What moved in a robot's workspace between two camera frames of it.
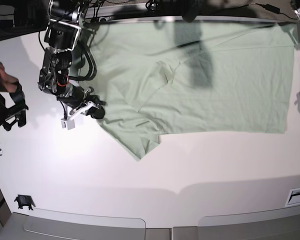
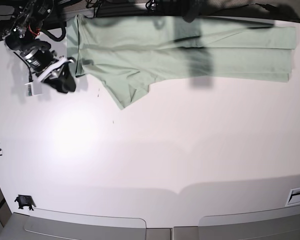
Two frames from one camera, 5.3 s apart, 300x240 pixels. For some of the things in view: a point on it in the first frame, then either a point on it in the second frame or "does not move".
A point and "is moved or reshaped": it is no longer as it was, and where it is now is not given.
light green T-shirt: (184, 77) is moved or reshaped
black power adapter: (271, 8) does not move
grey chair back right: (291, 223) does not move
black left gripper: (75, 97) → (43, 63)
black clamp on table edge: (24, 200) does not move
